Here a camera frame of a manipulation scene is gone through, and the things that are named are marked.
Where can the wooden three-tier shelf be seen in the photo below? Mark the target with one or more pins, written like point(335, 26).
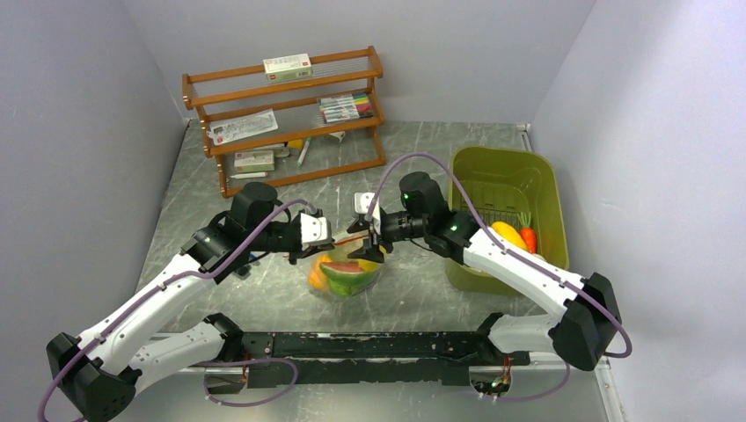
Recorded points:
point(232, 93)

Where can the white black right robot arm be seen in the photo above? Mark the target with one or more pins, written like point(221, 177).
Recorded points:
point(581, 315)

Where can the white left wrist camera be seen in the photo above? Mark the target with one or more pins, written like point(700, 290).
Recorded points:
point(315, 231)

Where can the green white box shelf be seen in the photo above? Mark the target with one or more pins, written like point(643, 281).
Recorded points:
point(287, 68)
point(254, 161)

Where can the orange toy carrot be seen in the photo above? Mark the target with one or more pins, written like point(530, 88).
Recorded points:
point(527, 233)

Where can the orange toy bell pepper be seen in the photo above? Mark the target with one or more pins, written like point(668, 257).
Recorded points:
point(316, 277)

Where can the white tape dispenser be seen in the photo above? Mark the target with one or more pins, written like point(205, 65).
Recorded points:
point(338, 136)

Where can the yellow round tape roll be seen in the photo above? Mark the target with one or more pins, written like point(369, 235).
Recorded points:
point(297, 144)

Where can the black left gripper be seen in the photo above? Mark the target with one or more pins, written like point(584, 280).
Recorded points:
point(296, 253)

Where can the blue black stapler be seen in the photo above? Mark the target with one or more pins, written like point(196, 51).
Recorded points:
point(243, 270)

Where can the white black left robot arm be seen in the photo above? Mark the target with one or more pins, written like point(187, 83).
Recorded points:
point(102, 369)

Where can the green white box top shelf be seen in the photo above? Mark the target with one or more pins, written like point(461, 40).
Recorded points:
point(287, 68)

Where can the pink toy watermelon slice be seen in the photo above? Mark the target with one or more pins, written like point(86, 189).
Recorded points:
point(346, 273)

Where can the green white box bottom shelf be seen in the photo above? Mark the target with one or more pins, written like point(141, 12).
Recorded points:
point(254, 161)

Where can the green capped white marker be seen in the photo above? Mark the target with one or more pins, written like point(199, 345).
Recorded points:
point(304, 151)

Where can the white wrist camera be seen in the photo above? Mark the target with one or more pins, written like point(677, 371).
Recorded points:
point(315, 231)
point(366, 213)

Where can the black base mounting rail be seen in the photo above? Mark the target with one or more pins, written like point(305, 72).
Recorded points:
point(281, 357)

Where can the yellow toy lemon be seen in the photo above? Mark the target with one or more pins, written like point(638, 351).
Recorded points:
point(509, 233)

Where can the clear zip bag orange zipper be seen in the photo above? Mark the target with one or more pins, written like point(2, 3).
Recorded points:
point(345, 244)

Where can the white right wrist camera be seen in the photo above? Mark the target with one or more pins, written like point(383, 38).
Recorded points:
point(366, 213)

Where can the pink capped white marker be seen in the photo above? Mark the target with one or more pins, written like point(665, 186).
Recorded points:
point(248, 175)

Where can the coloured marker pen pack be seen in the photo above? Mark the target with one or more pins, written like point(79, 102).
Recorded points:
point(345, 107)

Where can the olive green plastic bin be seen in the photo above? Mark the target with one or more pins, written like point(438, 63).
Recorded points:
point(502, 183)

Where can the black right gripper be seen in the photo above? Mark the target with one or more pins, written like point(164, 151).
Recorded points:
point(370, 251)

